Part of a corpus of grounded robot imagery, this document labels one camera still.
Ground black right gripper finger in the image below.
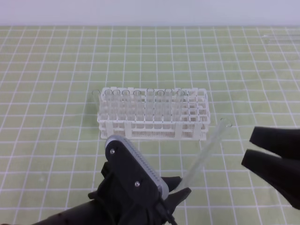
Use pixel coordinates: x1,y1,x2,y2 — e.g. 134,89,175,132
241,150,300,210
249,127,300,160

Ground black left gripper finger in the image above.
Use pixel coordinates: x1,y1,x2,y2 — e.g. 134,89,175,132
161,176,182,192
166,187,192,209

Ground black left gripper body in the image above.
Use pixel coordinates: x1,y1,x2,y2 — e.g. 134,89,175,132
88,141,176,225

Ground clear glass test tube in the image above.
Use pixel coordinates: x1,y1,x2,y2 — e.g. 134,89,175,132
176,118,232,191

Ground white plastic test tube rack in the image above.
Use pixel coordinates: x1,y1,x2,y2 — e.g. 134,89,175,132
92,87,210,140

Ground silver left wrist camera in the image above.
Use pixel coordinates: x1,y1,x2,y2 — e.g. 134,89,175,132
105,135,169,200

